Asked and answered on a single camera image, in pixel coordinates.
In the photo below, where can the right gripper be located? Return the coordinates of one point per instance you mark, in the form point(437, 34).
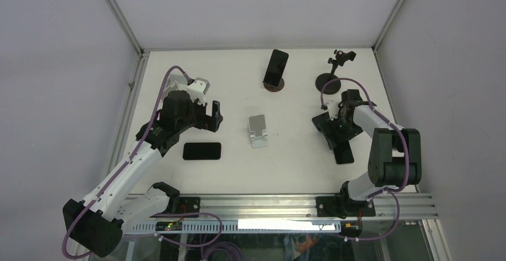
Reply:
point(327, 126)

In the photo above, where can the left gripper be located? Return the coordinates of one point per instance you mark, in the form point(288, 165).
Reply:
point(206, 122)

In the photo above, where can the white folding phone stand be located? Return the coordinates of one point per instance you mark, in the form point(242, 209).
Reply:
point(258, 131)

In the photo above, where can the black phone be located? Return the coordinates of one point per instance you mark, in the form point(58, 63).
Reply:
point(202, 151)
point(275, 68)
point(343, 153)

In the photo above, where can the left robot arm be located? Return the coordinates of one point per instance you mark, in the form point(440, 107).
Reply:
point(99, 220)

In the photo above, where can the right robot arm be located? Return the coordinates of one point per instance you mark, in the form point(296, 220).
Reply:
point(394, 158)

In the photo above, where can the black tall clamp stand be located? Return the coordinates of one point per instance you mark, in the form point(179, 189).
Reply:
point(340, 58)

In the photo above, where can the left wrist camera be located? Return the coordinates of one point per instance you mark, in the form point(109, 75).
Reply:
point(197, 90)

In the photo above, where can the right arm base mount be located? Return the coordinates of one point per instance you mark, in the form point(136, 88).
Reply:
point(338, 206)

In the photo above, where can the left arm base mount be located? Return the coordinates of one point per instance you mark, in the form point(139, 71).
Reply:
point(185, 204)

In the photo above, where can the aluminium frame rail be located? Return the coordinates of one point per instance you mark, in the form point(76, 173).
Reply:
point(413, 206)

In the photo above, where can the white slotted cable duct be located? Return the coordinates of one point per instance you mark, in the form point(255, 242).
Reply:
point(241, 226)

